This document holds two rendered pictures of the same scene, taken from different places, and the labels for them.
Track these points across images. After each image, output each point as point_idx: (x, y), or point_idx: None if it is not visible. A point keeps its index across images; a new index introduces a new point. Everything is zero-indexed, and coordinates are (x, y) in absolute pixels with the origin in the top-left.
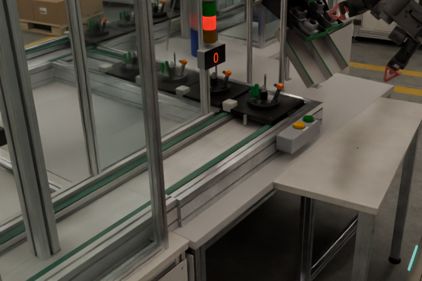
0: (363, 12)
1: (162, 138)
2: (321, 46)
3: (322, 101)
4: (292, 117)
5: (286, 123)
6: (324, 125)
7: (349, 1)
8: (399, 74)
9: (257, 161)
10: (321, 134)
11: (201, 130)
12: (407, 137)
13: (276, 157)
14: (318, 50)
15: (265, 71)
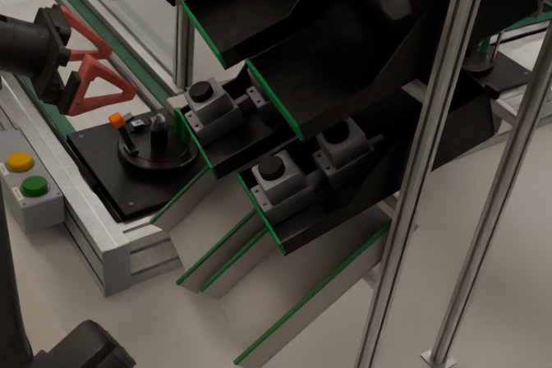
0: (34, 89)
1: (117, 25)
2: (322, 280)
3: (235, 366)
4: (69, 174)
5: (48, 154)
6: (92, 299)
7: (39, 16)
8: None
9: (0, 117)
10: (57, 272)
11: (131, 73)
12: None
13: None
14: (302, 269)
15: (514, 337)
